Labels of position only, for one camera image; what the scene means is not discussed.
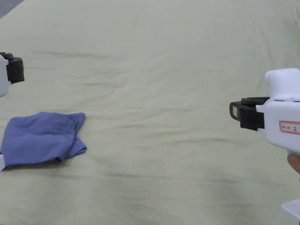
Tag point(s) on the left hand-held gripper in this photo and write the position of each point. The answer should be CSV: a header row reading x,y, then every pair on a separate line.
x,y
2,77

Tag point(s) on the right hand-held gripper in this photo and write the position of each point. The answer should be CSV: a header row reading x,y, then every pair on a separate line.
x,y
281,112

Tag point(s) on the person's right hand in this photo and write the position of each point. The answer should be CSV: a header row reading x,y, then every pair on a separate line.
x,y
295,163

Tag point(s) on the blue folded shirt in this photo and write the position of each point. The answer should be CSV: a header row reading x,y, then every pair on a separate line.
x,y
39,138

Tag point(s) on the bed with pale green sheet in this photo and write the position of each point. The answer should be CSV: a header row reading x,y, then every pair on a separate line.
x,y
152,70

